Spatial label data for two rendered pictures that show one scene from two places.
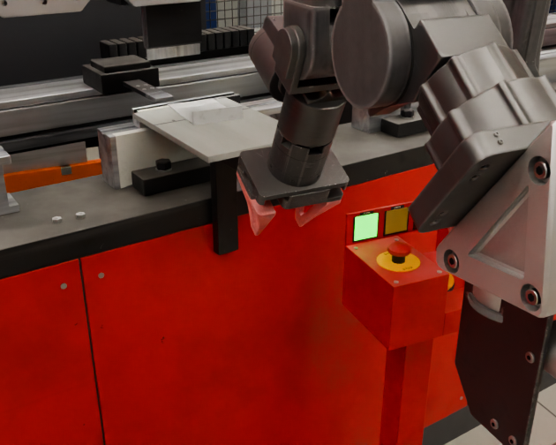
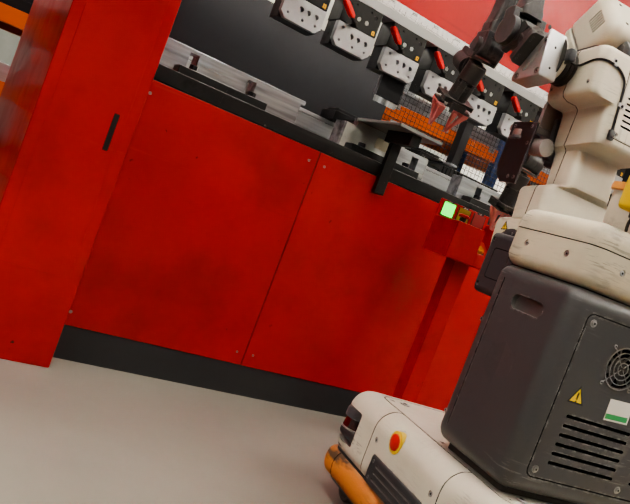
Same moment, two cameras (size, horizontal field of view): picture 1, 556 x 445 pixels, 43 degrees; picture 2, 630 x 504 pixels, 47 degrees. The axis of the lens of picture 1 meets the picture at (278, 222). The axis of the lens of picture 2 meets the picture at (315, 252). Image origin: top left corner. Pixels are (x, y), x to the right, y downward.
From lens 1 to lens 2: 1.53 m
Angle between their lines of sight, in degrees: 22
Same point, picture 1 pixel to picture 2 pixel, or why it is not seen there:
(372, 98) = (506, 37)
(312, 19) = (488, 32)
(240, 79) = not seen: hidden behind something
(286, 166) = (456, 90)
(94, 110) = (321, 129)
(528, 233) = (539, 55)
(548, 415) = not seen: hidden behind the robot
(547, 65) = not seen: hidden behind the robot
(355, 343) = (410, 304)
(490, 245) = (528, 66)
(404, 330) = (456, 249)
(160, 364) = (322, 234)
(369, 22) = (511, 19)
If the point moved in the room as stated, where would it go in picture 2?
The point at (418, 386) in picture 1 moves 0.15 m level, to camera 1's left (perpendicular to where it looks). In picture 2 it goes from (448, 303) to (405, 287)
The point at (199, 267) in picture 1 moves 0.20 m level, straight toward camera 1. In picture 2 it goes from (361, 195) to (369, 195)
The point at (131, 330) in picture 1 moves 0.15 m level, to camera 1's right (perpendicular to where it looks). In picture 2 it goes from (320, 205) to (364, 221)
